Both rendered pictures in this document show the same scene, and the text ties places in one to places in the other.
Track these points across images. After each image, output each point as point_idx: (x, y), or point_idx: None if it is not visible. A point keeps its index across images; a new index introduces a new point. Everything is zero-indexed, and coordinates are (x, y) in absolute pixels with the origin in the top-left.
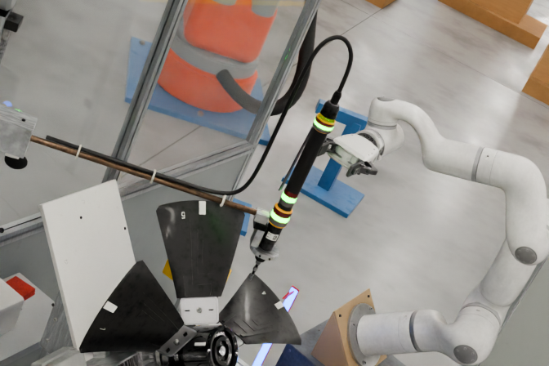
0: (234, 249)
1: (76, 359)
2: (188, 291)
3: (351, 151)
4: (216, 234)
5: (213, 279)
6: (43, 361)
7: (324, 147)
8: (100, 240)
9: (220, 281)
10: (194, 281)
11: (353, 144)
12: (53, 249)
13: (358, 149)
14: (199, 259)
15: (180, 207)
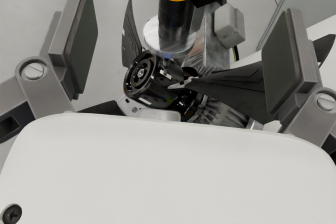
0: (220, 97)
1: (225, 18)
2: (215, 71)
3: (154, 120)
4: (254, 79)
5: (205, 80)
6: (238, 11)
7: (282, 46)
8: (333, 75)
9: (197, 85)
10: (220, 72)
11: (200, 219)
12: (329, 17)
13: (122, 174)
14: (237, 70)
15: (321, 48)
